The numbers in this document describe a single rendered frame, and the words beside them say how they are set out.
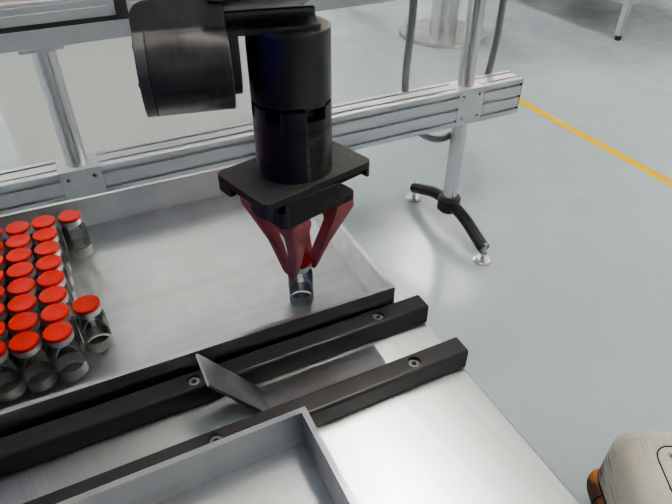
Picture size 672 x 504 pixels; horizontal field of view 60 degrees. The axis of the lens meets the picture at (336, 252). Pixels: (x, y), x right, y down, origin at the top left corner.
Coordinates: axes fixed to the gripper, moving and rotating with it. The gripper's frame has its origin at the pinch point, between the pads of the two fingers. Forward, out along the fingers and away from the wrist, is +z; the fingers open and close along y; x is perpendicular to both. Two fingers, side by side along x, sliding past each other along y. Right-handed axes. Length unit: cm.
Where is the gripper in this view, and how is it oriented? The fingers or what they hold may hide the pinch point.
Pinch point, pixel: (300, 262)
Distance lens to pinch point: 49.3
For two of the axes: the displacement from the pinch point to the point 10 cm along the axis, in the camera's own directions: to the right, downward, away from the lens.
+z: 0.1, 8.1, 5.9
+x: 6.6, 4.4, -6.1
